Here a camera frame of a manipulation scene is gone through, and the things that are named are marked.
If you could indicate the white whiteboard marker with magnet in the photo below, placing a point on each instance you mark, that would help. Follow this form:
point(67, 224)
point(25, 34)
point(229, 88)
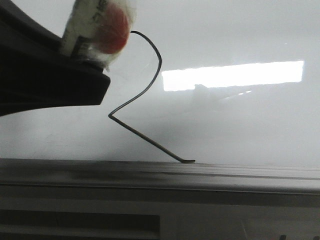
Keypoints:
point(97, 31)

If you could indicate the white whiteboard with metal frame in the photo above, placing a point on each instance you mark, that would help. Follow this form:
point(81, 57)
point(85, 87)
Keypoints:
point(238, 92)

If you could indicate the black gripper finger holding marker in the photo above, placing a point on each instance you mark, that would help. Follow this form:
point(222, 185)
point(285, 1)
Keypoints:
point(34, 75)

